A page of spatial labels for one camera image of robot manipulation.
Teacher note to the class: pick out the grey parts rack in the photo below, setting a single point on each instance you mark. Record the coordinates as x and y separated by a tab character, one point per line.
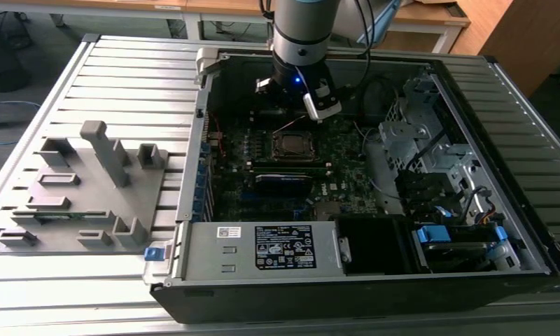
141	190

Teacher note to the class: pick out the silver-topped CPU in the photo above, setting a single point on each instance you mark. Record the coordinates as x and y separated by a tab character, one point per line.
296	143

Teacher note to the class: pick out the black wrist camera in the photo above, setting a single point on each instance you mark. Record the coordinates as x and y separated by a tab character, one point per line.
262	85

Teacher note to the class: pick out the green RAM stick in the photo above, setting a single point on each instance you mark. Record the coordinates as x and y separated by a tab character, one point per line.
57	217

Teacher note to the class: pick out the hard disk in blue carrier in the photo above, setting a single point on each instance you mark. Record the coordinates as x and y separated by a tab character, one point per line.
431	234

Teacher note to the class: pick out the CPU socket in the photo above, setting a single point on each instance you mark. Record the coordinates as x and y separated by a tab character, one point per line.
276	157

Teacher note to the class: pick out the wooden desk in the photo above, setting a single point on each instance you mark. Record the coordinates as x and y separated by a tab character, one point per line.
121	3
429	17

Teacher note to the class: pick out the grey case latch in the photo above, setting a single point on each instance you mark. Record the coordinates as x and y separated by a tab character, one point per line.
206	57

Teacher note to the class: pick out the green motherboard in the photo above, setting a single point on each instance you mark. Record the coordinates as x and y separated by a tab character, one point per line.
349	175

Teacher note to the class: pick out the blue case latch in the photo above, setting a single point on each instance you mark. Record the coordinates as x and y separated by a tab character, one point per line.
153	254

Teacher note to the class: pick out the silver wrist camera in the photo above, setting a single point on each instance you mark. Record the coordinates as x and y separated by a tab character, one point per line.
321	112

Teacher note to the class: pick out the black graphics card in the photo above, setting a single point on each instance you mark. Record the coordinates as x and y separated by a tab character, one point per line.
281	189

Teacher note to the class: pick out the chipset heatsink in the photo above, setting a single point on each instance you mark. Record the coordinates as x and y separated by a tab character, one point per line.
326	210

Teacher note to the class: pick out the grey power supply unit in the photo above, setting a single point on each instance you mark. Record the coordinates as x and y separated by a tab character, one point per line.
205	245

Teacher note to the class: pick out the metal drive cage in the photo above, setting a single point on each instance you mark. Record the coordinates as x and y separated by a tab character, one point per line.
399	134

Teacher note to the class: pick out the wooden cabinet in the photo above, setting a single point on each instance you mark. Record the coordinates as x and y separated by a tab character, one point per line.
527	35

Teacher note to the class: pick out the pale blue teach pendant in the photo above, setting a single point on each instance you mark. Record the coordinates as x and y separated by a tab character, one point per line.
384	14

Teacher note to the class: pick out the black PC case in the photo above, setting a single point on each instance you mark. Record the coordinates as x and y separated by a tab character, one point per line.
354	304

